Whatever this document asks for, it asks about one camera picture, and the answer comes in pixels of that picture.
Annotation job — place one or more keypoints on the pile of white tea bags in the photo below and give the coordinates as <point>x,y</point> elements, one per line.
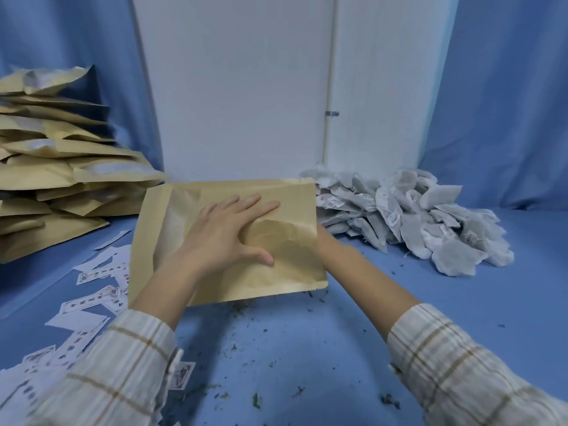
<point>408,208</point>

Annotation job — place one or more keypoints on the blue table cover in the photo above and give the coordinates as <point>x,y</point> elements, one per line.
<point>466,315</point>

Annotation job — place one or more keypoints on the white wall pipe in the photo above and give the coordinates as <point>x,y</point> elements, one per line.
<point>330,62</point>

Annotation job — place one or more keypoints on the person's left forearm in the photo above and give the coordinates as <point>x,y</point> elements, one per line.
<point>120,359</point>

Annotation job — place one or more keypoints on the pile of kraft pouches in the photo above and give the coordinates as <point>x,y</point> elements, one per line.
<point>44,173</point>

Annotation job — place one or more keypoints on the white paper labels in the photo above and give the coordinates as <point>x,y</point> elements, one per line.
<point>84,301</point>

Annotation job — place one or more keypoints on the kraft pouch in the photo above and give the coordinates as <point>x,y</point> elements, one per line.
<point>293,261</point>

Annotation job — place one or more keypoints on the person's left hand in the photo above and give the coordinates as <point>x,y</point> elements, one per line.
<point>217,239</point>

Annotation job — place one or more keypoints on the blue curtain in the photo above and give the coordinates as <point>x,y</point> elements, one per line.
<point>501,93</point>
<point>53,31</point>

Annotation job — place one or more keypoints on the person's right forearm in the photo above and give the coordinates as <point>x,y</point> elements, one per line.
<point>421,341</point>

